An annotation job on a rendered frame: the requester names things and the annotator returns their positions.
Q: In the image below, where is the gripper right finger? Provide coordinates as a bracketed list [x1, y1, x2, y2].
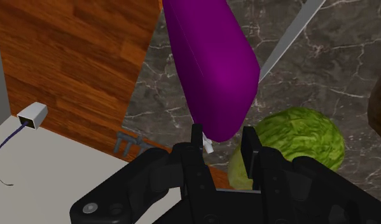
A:
[241, 126, 381, 224]

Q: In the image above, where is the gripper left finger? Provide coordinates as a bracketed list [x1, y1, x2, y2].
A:
[69, 123, 218, 224]

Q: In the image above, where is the green lettuce head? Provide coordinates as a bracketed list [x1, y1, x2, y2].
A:
[228, 106, 346, 191]

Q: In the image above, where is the purple bottle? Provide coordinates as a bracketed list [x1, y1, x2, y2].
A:
[161, 0, 261, 155]

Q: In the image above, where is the small white box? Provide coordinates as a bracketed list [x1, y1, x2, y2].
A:
[16, 101, 49, 130]

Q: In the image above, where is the grey knife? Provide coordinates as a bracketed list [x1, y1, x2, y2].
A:
[259, 0, 328, 83]

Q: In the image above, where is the dark blue cable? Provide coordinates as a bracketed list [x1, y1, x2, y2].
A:
[0, 121, 29, 187]

